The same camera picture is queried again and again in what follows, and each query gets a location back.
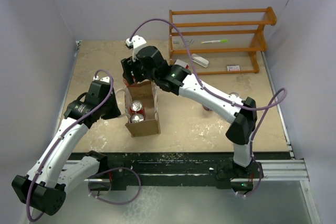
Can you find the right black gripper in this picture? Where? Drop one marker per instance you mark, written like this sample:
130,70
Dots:
127,64

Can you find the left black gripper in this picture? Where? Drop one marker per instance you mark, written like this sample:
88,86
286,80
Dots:
115,112

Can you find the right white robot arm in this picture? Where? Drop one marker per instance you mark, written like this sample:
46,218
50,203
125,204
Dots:
239,113

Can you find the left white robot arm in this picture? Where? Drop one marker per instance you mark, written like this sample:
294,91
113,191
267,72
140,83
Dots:
46,185

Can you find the white and red box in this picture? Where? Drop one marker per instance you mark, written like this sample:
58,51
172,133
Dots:
181,63

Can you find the white stapler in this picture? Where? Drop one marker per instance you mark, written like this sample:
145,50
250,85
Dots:
200,60

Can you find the small red label card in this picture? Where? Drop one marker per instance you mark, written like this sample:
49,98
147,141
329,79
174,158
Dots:
233,68

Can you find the orange wooden shelf rack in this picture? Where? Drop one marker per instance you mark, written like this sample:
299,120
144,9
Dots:
243,28

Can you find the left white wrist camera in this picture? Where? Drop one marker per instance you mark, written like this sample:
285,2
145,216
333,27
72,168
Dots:
103,79

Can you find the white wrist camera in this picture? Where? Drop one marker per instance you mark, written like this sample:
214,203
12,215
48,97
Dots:
136,43
103,79

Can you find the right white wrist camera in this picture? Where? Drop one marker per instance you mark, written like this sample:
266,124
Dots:
136,43

